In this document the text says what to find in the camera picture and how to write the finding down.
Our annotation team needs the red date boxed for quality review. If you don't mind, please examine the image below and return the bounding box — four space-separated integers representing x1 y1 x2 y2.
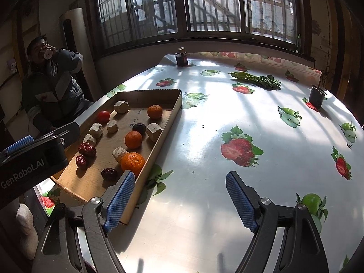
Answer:
75 155 87 169
101 168 118 181
78 142 97 158

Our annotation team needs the beige cake round piece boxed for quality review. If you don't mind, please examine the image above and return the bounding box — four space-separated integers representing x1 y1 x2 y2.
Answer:
89 123 104 139

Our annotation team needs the small beige cake piece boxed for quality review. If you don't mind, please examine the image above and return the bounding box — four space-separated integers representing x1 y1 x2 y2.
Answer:
106 120 119 134

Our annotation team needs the orange mandarin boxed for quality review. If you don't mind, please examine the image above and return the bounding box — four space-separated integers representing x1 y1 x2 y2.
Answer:
124 131 142 149
147 105 163 120
120 152 145 177

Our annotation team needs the dark purple plum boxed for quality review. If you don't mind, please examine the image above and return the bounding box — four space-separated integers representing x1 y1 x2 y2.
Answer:
132 123 146 136

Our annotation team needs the red tomato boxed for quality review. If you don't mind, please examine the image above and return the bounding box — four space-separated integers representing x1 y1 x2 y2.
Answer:
97 110 110 124

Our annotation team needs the seated person drinking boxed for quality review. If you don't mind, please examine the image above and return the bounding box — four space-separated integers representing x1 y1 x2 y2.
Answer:
22 35 93 134

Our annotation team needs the cardboard tray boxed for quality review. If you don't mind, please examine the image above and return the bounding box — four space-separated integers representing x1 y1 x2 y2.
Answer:
50 89 183 225

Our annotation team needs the orange mandarin in tray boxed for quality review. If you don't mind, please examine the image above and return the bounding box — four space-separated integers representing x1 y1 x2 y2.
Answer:
147 105 163 120

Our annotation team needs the white standing air conditioner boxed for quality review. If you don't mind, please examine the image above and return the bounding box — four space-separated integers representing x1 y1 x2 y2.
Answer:
59 8 104 101

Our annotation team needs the window with metal bars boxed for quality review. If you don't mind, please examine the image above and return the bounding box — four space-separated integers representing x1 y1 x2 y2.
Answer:
86 0 302 54

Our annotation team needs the small dark bottle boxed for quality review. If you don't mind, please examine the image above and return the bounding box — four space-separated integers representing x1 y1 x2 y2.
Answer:
174 47 189 67

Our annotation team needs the black cup with stick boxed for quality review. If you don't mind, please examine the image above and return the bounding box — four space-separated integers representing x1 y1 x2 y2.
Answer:
308 85 326 109

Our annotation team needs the green leafy vegetable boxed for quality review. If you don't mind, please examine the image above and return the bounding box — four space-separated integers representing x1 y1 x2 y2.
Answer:
230 71 281 91

